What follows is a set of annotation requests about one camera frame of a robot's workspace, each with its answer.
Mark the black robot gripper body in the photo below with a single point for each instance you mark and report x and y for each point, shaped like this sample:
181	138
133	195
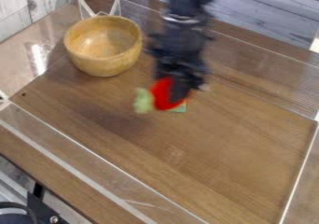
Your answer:
177	47

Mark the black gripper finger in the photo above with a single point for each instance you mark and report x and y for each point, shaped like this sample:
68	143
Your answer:
181	88

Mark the red felt strawberry toy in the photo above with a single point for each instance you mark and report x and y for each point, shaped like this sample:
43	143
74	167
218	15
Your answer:
155	97

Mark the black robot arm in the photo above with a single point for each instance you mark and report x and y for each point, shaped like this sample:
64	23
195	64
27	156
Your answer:
186	8

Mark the green rectangular block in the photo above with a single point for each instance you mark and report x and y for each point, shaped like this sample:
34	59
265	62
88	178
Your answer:
181	108

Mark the clear acrylic tray barrier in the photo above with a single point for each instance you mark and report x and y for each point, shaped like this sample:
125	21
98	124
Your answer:
235	161

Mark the wooden bowl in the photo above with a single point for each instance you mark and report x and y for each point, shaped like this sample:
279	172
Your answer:
103	45

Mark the black table clamp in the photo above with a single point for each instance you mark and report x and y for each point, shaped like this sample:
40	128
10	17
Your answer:
44	213

